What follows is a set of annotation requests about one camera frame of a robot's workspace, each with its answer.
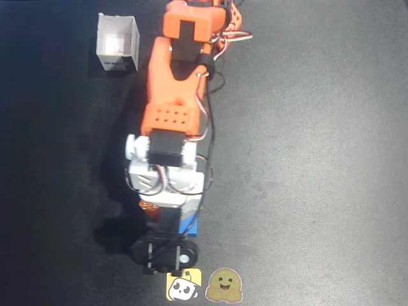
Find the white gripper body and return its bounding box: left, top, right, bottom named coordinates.
left=138, top=190, right=204, bottom=212

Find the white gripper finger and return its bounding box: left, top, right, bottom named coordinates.
left=180, top=205, right=202, bottom=224

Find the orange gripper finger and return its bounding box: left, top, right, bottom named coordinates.
left=139, top=201, right=162, bottom=224

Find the orange robot base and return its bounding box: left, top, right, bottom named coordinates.
left=219, top=0, right=245, bottom=33

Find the blue cube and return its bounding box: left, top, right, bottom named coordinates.
left=179, top=218, right=199, bottom=238

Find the yellow robot sticker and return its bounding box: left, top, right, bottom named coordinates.
left=166, top=268, right=203, bottom=302

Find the hugging face emoji sticker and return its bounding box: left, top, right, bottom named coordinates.
left=205, top=267, right=244, bottom=303

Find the white cardboard box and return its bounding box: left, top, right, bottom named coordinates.
left=96, top=12, right=140, bottom=73

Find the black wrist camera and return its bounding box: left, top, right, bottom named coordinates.
left=131, top=207, right=198, bottom=277

